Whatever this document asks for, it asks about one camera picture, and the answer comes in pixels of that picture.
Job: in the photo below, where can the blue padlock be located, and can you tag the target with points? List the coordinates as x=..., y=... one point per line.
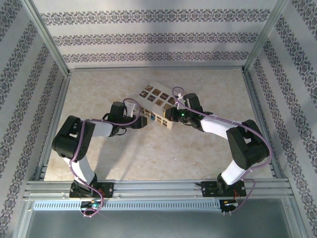
x=151, y=118

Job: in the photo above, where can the wooden box with picture tiles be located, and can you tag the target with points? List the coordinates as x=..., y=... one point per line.
x=158, y=96

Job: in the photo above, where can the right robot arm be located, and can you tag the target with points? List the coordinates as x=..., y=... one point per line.
x=247, y=148

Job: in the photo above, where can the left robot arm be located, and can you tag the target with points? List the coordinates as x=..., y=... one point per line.
x=71, y=138

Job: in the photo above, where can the grey metal sheet tray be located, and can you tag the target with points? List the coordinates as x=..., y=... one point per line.
x=158, y=225

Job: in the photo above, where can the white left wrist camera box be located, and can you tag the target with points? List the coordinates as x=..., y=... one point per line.
x=130, y=106

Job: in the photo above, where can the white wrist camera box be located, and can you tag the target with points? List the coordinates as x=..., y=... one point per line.
x=180, y=97
x=130, y=106

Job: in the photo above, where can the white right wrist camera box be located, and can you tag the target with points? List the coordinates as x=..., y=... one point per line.
x=180, y=97

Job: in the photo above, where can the aluminium back frame rail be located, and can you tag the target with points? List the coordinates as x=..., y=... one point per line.
x=156, y=68

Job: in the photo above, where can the aluminium frame rail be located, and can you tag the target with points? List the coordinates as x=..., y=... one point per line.
x=158, y=186
x=156, y=68

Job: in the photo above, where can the aluminium left side rail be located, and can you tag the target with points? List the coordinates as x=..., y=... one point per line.
x=57, y=116

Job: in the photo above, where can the aluminium right side rail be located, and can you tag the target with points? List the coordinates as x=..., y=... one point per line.
x=257, y=111

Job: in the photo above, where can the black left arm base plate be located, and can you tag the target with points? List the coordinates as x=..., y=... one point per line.
x=109, y=189

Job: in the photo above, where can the aluminium front frame rail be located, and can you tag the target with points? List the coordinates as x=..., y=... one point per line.
x=158, y=186

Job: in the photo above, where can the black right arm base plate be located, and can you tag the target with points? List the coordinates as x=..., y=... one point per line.
x=206, y=189

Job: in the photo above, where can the aluminium right frame post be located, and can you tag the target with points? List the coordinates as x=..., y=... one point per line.
x=266, y=34

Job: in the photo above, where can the aluminium frame post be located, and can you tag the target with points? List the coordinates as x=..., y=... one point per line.
x=47, y=37
x=266, y=34

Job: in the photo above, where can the aluminium left frame post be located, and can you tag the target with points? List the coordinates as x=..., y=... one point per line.
x=47, y=37

